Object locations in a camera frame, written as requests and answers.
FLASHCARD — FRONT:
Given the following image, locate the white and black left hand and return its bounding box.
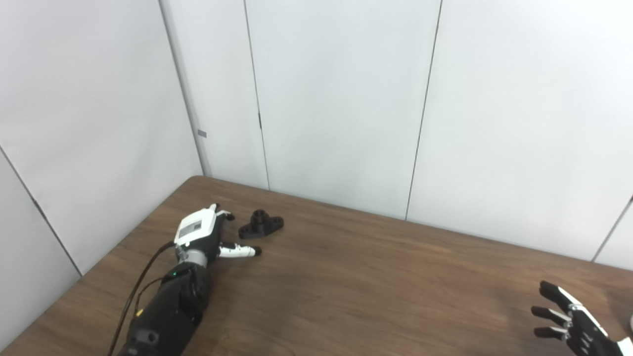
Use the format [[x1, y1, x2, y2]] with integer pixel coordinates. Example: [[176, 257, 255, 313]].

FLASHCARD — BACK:
[[174, 203, 263, 259]]

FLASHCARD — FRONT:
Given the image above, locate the black flanged holder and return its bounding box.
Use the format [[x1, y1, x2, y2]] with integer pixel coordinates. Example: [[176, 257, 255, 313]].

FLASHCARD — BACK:
[[238, 209, 285, 241]]

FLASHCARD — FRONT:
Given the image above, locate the white and black right hand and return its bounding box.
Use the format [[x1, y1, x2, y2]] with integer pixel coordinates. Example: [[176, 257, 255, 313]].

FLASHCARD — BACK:
[[531, 280, 633, 356]]

